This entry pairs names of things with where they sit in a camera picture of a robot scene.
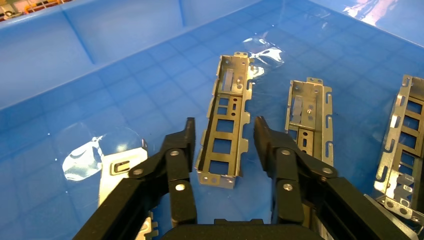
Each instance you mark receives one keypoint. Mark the clear plastic bag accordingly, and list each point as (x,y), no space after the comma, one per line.
(79,162)
(268,54)

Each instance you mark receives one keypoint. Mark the silver metal bracket part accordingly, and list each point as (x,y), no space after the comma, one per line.
(402,190)
(309,99)
(107,182)
(397,222)
(232,86)

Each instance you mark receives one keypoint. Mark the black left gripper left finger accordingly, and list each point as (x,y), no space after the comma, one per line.
(145,198)

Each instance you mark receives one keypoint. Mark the blue plastic parts bin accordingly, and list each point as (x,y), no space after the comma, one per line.
(132,99)

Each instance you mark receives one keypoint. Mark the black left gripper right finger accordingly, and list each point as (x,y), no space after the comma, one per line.
(314,198)

